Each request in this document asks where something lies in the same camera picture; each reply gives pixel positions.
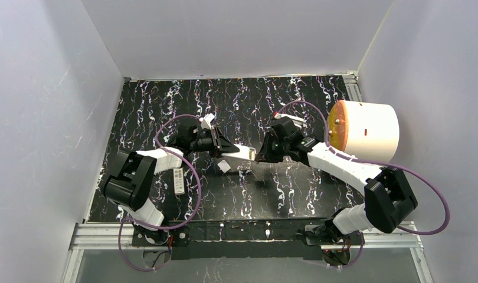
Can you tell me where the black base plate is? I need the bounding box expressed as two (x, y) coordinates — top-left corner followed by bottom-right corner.
(131, 218), (351, 262)

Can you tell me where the aluminium frame rail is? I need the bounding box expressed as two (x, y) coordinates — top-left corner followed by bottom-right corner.
(62, 222), (433, 282)

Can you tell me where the slim white remote control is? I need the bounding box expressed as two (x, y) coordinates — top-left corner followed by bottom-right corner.
(173, 168), (185, 196)

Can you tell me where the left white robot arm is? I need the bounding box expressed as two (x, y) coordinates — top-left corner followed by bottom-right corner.
(100, 124), (241, 231)

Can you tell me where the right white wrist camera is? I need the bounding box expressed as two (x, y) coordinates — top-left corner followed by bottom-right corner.
(273, 111), (307, 129)

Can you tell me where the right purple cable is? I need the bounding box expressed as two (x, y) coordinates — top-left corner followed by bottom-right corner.
(280, 100), (451, 270)

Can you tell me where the white cylindrical container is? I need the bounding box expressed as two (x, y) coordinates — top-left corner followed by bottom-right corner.
(328, 100), (400, 162)

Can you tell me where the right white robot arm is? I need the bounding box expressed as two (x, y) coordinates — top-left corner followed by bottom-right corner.
(255, 117), (418, 239)

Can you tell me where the purple cable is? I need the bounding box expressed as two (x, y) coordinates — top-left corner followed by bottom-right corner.
(280, 100), (451, 270)
(118, 114), (202, 272)

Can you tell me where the white battery cover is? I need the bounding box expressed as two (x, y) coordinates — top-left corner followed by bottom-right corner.
(217, 159), (231, 173)

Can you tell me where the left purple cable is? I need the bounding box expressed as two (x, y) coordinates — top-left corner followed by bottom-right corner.
(118, 114), (202, 272)

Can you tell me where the grey remote control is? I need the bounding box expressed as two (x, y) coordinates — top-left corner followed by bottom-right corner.
(222, 144), (256, 161)

